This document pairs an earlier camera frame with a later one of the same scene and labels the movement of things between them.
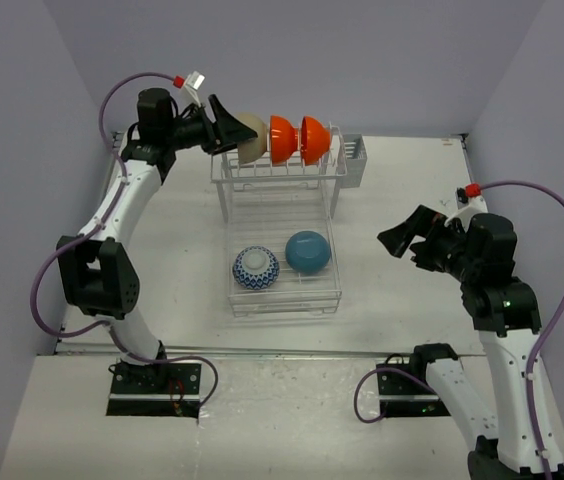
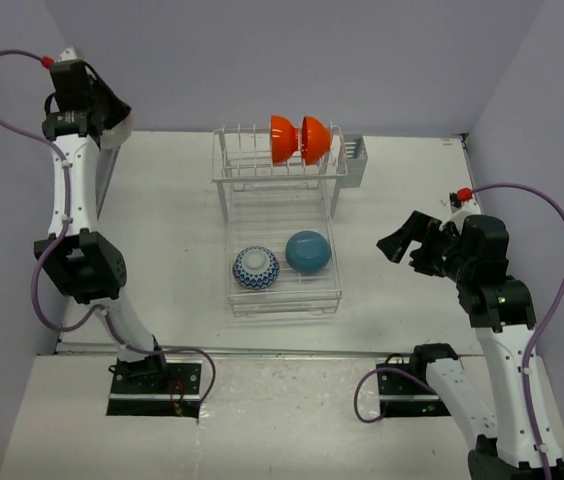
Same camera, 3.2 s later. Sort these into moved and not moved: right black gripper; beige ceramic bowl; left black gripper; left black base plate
Moved: left black gripper; beige ceramic bowl
Not moved: left black base plate; right black gripper
